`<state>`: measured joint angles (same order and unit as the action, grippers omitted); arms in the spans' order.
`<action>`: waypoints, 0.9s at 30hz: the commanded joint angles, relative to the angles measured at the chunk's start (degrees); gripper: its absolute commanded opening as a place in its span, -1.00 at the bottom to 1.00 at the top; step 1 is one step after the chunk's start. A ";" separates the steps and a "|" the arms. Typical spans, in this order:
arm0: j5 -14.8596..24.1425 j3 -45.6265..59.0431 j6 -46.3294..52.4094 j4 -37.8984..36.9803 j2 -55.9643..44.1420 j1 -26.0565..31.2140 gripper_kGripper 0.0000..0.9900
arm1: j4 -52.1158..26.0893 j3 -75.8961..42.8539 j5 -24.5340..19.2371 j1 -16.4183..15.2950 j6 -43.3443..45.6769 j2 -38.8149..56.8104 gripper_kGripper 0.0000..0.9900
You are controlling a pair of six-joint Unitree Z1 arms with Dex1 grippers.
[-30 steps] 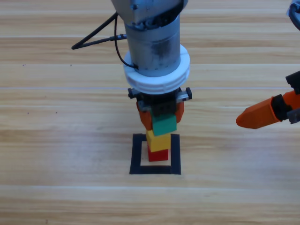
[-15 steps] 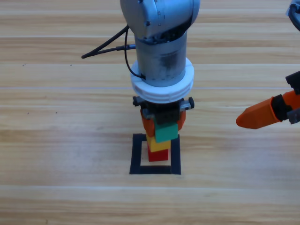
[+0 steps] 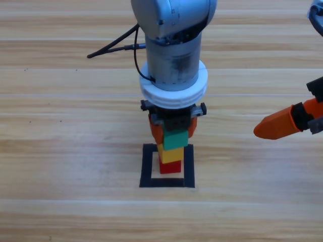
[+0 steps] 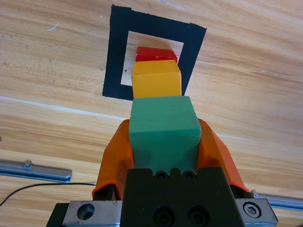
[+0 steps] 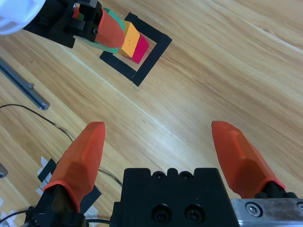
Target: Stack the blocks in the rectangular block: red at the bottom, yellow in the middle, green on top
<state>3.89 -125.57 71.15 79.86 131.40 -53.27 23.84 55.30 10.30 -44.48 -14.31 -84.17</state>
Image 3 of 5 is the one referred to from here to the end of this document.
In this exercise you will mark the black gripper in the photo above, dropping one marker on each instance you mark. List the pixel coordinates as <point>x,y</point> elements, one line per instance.
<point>176,121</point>
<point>316,87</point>

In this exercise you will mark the green wooden block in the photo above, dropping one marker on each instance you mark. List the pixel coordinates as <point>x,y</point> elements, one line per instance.
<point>175,141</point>

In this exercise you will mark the yellow wooden block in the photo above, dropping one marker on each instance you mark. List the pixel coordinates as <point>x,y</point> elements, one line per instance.
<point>171,155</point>

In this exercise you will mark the red wooden block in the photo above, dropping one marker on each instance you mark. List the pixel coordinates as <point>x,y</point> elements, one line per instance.
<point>170,167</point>

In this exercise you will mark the black tape square outline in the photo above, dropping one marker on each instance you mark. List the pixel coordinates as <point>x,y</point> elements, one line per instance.
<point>146,171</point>

